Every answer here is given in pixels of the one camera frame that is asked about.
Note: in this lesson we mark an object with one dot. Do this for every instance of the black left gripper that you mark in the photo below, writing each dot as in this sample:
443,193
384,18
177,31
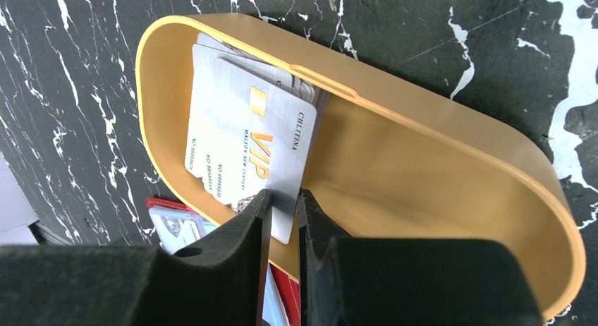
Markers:
45,237

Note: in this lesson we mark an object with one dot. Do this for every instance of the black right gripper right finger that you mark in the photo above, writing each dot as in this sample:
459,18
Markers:
349,280

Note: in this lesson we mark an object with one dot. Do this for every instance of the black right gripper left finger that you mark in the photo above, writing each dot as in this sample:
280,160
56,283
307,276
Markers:
217,280

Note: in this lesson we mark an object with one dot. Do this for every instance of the red leather card holder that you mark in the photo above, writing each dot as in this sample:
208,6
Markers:
281,294

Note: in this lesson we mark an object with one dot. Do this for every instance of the yellow oval tray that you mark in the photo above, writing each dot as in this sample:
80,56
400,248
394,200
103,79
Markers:
391,159

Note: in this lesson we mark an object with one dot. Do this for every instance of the silver VIP card stack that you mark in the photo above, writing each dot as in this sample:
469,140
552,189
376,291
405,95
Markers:
214,49

